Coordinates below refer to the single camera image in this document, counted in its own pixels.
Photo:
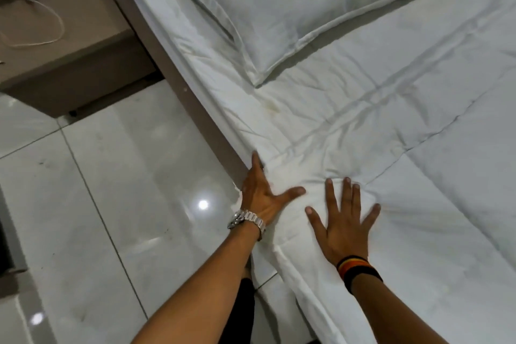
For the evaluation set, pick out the person's right hand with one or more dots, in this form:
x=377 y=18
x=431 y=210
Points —
x=344 y=235

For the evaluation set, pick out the person's left hand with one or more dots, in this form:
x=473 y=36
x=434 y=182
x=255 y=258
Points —
x=258 y=196

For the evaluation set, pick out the person's right middle finger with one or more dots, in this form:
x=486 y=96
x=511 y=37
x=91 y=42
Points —
x=346 y=194

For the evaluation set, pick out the person's left thumb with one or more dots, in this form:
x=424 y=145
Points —
x=292 y=194

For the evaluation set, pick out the person's right thumb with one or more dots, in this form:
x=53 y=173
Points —
x=316 y=219

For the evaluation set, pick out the person's right little finger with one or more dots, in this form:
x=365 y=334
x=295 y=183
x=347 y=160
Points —
x=371 y=215

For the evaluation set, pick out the white quilted duvet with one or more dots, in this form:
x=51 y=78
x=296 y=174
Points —
x=403 y=194

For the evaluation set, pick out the person's right forearm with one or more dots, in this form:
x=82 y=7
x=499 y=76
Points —
x=395 y=311

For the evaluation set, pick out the person's left forearm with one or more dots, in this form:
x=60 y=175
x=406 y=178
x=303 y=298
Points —
x=201 y=291

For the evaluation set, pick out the silver metal wristwatch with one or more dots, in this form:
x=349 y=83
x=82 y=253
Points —
x=248 y=219

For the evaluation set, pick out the black orange striped wristband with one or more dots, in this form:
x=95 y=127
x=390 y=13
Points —
x=356 y=271

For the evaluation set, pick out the person's black trouser leg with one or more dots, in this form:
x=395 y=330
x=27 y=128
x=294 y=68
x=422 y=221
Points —
x=240 y=311

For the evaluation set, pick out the white pillow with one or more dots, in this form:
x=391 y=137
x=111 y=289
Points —
x=306 y=1

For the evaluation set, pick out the white bed sheet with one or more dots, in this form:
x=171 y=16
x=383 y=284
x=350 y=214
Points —
x=161 y=13

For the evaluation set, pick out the brown bedside table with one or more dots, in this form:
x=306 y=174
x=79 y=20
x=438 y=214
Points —
x=80 y=53

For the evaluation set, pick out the brown bed frame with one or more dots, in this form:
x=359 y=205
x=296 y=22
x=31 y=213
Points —
x=181 y=85

